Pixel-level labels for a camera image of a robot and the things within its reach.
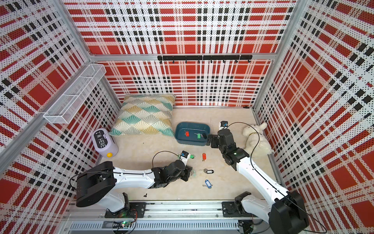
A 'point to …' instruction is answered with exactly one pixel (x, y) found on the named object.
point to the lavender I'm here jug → (104, 145)
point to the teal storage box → (192, 133)
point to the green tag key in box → (198, 136)
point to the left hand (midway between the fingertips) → (193, 167)
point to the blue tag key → (208, 184)
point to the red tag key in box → (187, 133)
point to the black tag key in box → (203, 135)
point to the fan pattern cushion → (145, 114)
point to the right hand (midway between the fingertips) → (217, 135)
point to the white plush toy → (263, 148)
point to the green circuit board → (120, 224)
